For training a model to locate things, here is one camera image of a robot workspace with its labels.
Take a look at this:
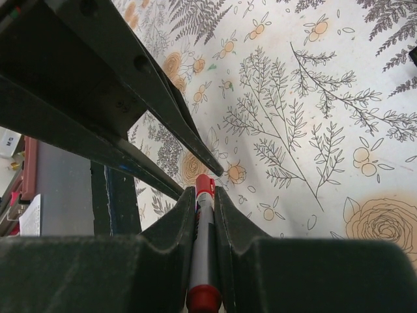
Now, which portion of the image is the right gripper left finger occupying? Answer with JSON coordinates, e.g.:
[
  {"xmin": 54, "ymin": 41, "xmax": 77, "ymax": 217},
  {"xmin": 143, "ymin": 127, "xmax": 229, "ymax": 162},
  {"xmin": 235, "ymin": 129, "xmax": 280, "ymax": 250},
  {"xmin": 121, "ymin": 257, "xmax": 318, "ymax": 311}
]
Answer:
[{"xmin": 138, "ymin": 187, "xmax": 195, "ymax": 312}]

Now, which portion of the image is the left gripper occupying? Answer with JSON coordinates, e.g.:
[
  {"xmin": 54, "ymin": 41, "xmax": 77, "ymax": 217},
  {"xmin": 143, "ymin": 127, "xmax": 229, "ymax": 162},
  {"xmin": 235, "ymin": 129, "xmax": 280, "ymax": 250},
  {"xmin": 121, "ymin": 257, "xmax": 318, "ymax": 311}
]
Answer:
[{"xmin": 1, "ymin": 1, "xmax": 223, "ymax": 200}]

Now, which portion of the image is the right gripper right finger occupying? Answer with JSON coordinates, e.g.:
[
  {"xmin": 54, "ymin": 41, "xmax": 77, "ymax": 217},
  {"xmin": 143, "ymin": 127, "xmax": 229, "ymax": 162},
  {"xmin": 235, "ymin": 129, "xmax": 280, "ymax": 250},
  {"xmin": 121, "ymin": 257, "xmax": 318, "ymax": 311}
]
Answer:
[{"xmin": 214, "ymin": 186, "xmax": 269, "ymax": 312}]

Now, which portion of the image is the red marker cap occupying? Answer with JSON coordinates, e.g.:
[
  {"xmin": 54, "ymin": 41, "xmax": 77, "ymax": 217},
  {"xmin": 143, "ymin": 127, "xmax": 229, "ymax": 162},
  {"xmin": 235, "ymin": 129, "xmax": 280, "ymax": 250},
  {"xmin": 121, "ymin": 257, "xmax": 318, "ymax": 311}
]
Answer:
[{"xmin": 195, "ymin": 174, "xmax": 215, "ymax": 198}]

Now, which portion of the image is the red whiteboard marker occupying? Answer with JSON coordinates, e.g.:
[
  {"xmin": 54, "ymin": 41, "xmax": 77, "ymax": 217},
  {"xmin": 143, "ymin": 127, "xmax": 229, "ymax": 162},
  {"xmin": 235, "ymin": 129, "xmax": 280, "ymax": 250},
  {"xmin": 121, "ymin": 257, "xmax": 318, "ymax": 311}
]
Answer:
[{"xmin": 186, "ymin": 193, "xmax": 222, "ymax": 313}]

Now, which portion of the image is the floral table mat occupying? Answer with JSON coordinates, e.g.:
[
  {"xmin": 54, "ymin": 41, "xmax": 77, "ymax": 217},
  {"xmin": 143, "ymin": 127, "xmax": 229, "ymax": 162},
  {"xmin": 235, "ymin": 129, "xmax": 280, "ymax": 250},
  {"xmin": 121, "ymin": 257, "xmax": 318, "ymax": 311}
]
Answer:
[{"xmin": 115, "ymin": 1, "xmax": 416, "ymax": 262}]

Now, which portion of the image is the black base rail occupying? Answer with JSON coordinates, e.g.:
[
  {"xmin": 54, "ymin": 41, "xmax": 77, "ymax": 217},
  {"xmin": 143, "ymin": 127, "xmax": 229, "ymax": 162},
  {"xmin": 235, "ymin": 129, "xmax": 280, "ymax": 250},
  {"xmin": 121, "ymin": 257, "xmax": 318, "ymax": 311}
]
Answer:
[{"xmin": 90, "ymin": 161, "xmax": 141, "ymax": 236}]

